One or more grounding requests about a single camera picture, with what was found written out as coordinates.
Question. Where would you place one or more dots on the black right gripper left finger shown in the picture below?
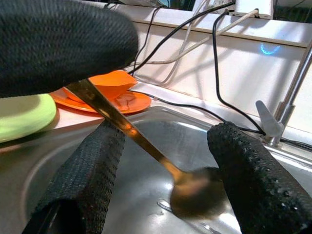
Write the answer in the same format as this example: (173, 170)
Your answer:
(85, 175)

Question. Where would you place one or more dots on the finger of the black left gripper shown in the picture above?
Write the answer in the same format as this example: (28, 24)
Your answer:
(61, 44)

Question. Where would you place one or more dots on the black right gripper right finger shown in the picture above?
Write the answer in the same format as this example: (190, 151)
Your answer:
(256, 182)

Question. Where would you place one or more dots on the gold spoon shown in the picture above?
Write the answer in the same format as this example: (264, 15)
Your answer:
(146, 146)

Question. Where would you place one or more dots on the light green plate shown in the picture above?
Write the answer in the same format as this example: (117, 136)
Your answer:
(24, 114)

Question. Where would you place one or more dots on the orange bowl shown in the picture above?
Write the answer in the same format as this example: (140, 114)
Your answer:
(114, 83)

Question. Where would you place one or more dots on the steel sink faucet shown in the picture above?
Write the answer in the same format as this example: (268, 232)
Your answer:
(287, 112)

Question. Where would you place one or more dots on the stainless steel sink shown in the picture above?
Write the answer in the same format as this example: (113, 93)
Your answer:
(158, 131)

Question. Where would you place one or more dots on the orange plate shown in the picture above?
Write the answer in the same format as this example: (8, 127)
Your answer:
(136, 102)

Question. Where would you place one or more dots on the white power strip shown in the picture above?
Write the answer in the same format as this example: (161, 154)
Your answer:
(251, 8)

